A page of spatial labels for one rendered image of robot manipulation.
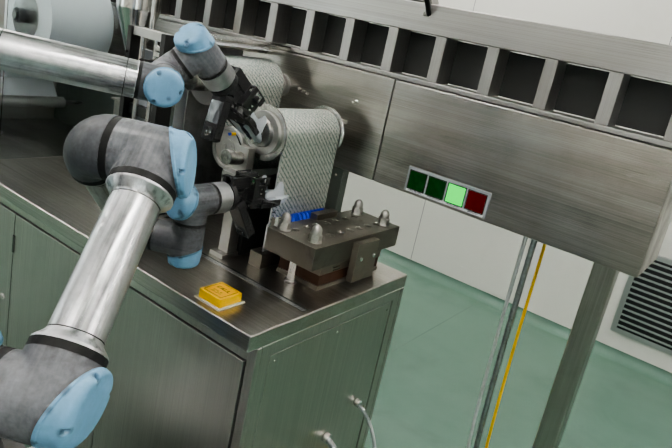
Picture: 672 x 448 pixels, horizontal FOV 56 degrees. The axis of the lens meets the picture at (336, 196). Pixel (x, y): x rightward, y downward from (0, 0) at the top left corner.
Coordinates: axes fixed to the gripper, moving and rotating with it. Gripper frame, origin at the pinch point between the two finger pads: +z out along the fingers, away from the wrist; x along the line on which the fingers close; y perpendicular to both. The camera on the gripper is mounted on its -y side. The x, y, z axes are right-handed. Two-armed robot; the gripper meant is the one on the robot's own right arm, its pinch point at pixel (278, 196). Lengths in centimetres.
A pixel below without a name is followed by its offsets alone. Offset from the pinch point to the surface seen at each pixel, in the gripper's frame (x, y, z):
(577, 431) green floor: -67, -109, 162
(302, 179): -0.3, 4.2, 8.4
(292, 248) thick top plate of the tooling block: -13.1, -8.5, -7.0
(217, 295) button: -11.7, -16.6, -29.2
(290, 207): -0.4, -3.6, 5.5
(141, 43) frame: 44, 31, -16
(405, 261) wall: 87, -106, 262
